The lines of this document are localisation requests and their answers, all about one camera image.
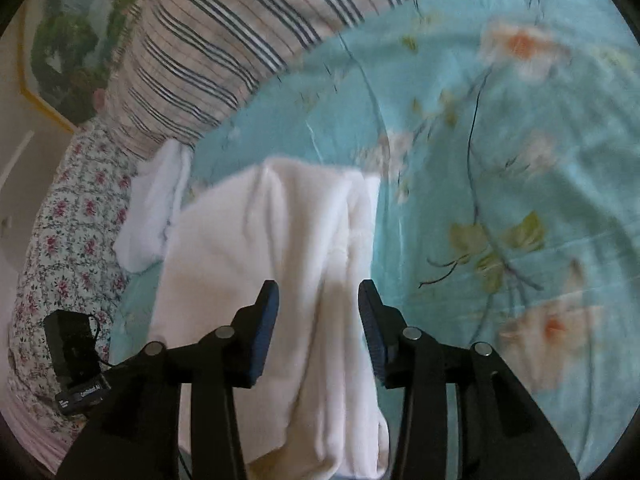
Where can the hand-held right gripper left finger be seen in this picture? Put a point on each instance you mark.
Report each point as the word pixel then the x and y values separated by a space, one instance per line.
pixel 262 330

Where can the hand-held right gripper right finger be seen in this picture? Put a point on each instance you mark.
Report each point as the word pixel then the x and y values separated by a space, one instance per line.
pixel 372 335

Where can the white zip hoodie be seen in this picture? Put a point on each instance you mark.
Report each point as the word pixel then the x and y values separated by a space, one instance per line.
pixel 300 240

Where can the pink floral blanket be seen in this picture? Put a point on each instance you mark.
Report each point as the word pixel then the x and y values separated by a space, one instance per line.
pixel 65 250

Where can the small white folded garment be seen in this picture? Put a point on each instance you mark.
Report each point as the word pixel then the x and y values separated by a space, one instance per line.
pixel 152 210

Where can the teal floral bed sheet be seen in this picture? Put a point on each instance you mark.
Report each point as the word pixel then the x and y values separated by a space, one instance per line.
pixel 525 185

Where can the plaid quilt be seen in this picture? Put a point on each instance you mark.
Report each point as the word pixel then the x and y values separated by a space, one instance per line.
pixel 215 45

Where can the wall poster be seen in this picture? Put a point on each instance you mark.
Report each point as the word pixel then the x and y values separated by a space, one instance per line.
pixel 70 45

